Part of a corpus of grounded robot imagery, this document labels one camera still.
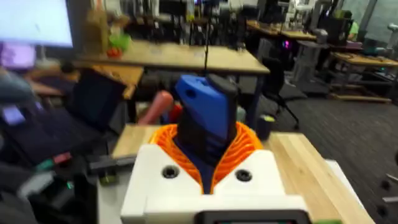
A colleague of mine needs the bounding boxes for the computer monitor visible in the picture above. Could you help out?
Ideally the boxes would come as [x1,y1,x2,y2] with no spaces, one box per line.
[0,0,74,48]

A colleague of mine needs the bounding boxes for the long wooden workbench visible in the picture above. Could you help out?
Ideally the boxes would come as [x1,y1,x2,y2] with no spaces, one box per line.
[73,39,271,128]

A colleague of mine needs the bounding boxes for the blue electric screwdriver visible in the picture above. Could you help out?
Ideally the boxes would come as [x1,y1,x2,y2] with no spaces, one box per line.
[172,73,240,194]

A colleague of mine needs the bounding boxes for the green and red toy heap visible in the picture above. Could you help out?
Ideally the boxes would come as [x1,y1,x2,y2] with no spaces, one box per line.
[105,32,132,59]

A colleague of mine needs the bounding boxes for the white orange right gripper left finger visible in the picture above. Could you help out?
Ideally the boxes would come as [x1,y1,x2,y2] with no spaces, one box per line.
[120,123,205,218]

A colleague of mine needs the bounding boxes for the black hanging cable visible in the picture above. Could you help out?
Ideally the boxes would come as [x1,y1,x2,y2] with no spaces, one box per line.
[203,0,210,76]

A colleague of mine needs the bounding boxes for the black office chair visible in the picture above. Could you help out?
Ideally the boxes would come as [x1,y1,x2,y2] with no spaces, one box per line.
[260,57,301,130]

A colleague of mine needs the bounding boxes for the wooden desk with black frame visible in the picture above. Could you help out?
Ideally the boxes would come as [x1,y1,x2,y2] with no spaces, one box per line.
[330,51,398,86]

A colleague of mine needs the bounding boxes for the wooden desk with equipment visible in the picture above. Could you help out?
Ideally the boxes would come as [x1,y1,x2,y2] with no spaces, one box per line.
[246,19,317,42]

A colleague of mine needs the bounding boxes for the pink cylindrical toy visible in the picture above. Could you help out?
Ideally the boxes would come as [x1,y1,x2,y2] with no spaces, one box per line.
[137,90,175,126]

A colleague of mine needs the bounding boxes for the black cup with green rim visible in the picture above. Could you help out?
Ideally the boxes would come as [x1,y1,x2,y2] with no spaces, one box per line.
[256,114,277,141]

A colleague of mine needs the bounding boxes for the white orange right gripper right finger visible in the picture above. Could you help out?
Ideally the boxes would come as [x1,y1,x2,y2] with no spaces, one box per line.
[210,121,289,197]

